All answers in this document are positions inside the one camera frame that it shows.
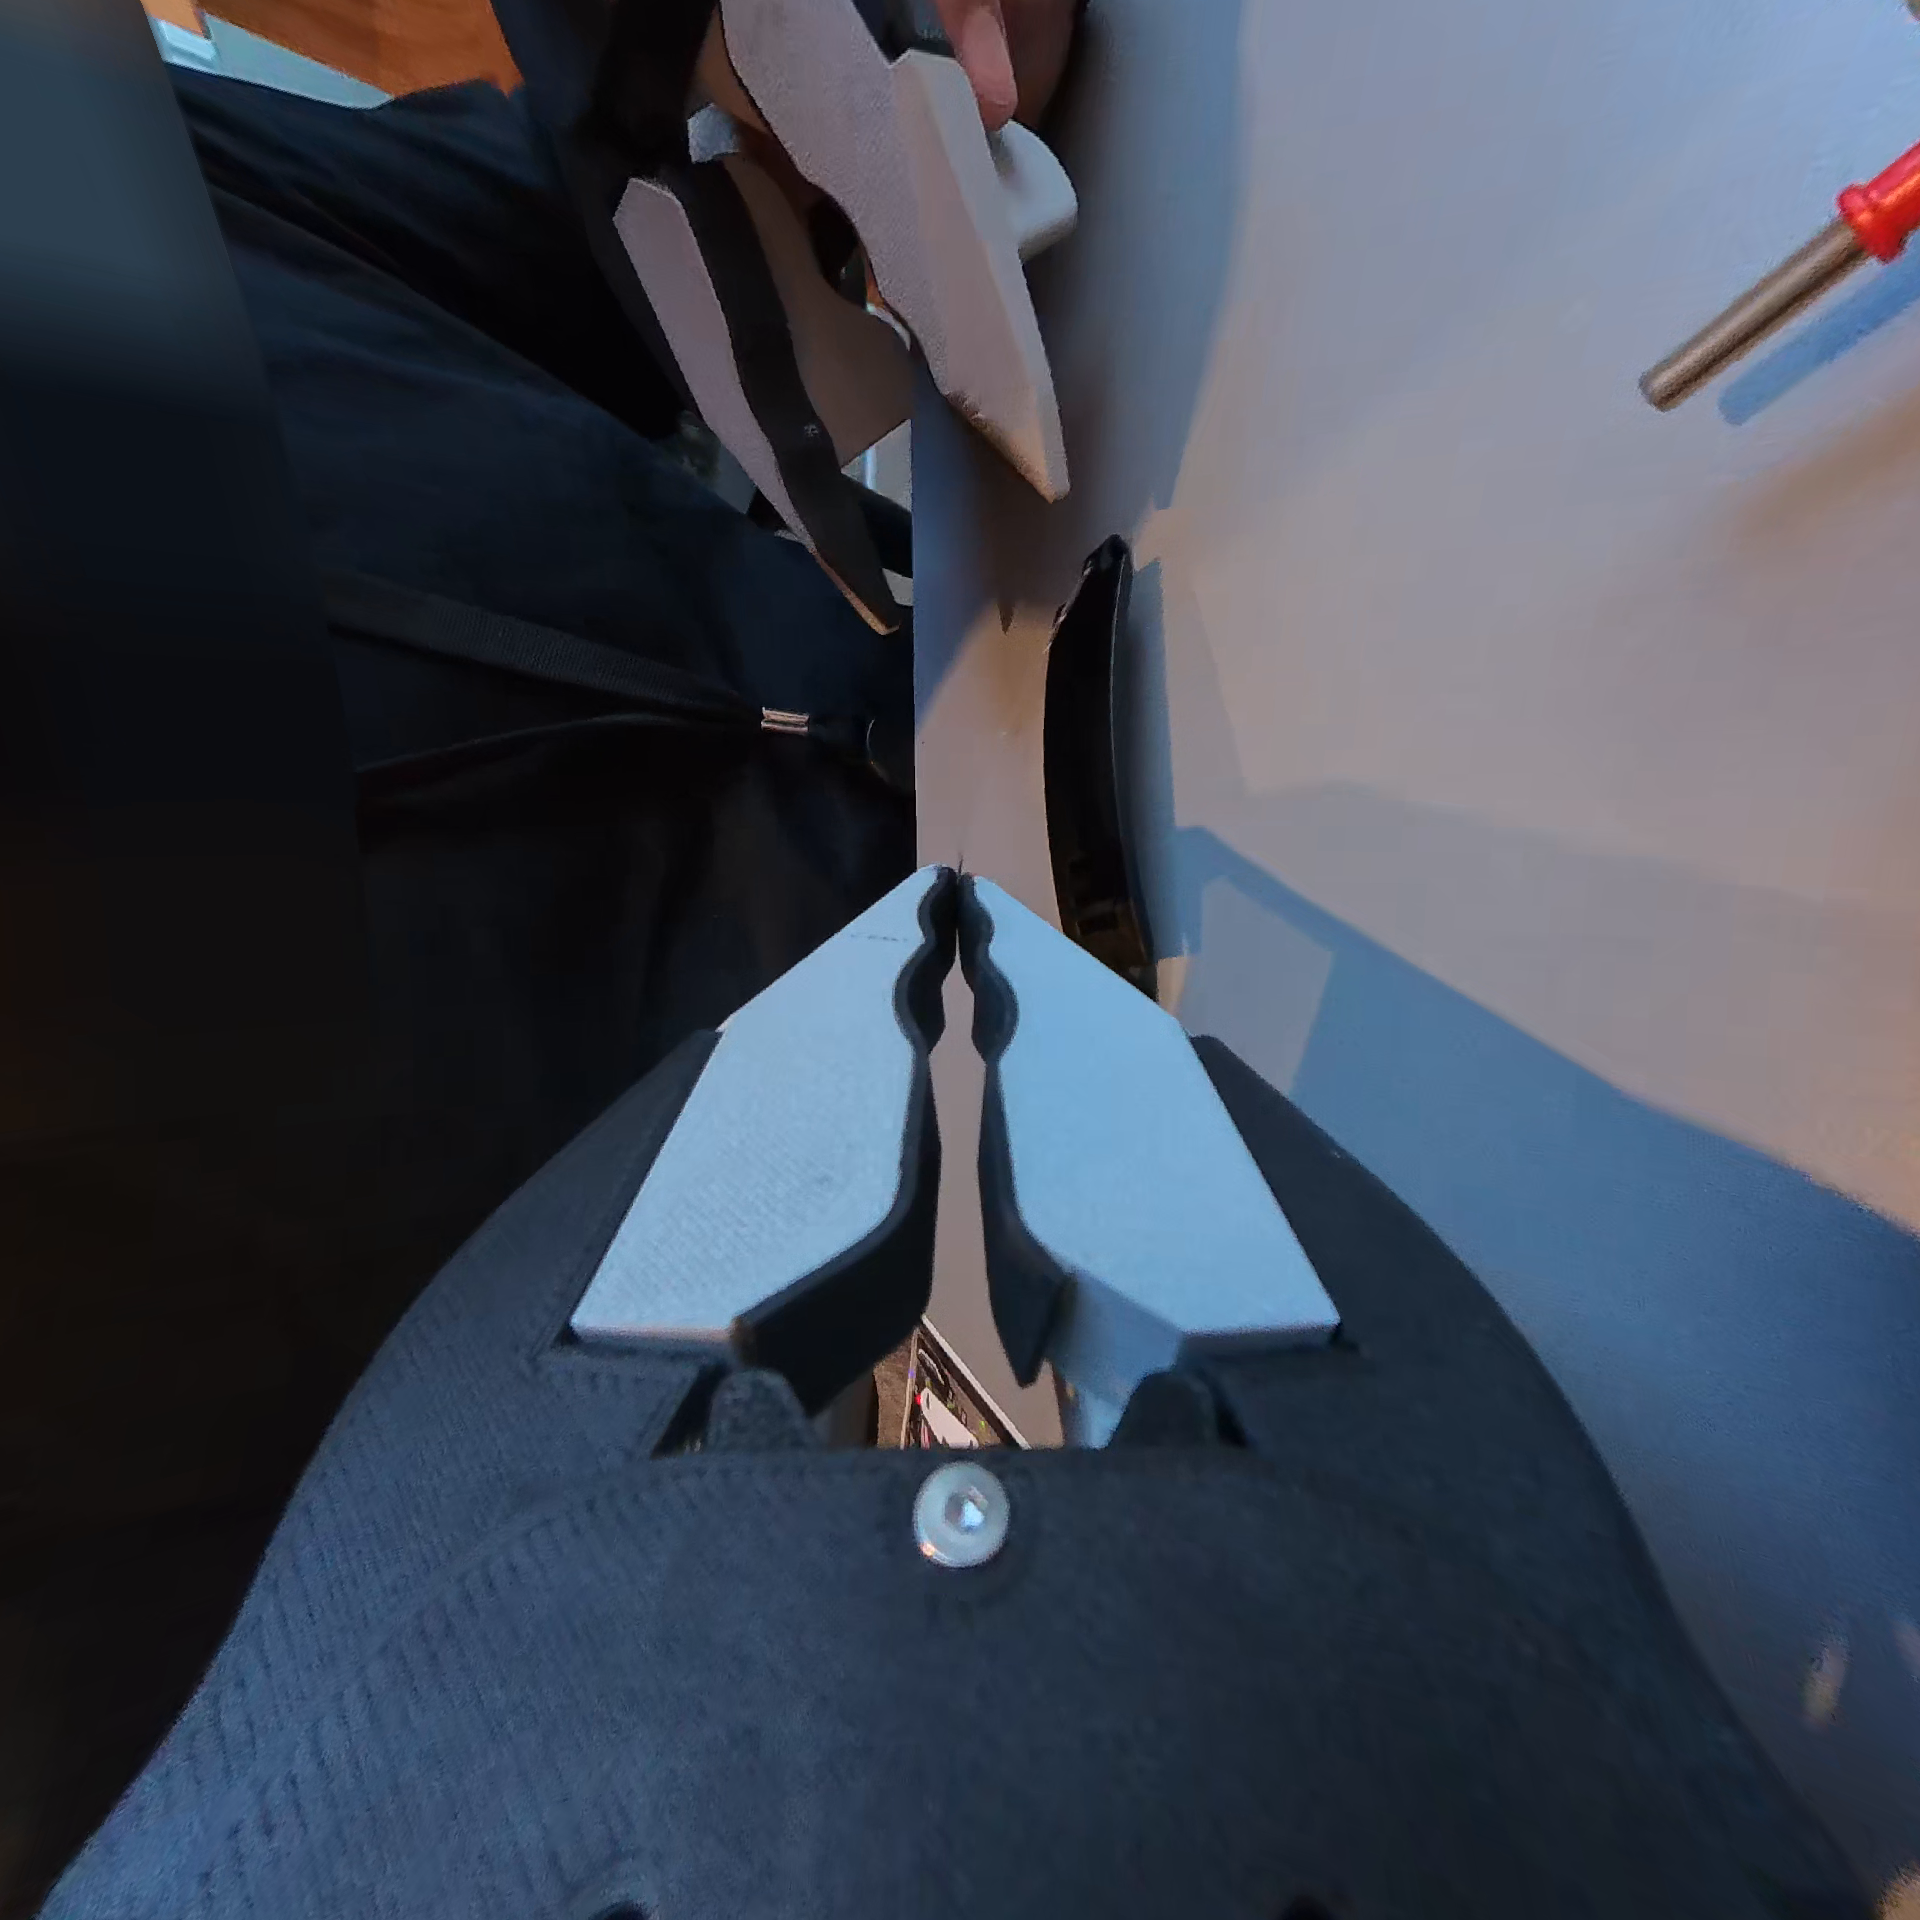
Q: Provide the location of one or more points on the black curved brick panel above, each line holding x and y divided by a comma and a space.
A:
1088, 780

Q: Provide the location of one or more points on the holographic sticker sheet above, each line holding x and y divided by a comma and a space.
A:
944, 1394

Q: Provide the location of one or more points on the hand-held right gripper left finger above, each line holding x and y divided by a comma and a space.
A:
764, 1184

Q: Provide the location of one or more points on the toy brick car model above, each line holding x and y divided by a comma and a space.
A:
1770, 301

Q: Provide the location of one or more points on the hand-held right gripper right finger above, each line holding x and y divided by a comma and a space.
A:
1155, 1184

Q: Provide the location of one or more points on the wooden table leg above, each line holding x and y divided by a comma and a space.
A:
374, 39

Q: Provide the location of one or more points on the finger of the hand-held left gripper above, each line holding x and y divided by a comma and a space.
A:
683, 301
930, 224

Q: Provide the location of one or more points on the person's left hand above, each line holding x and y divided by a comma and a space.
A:
998, 60

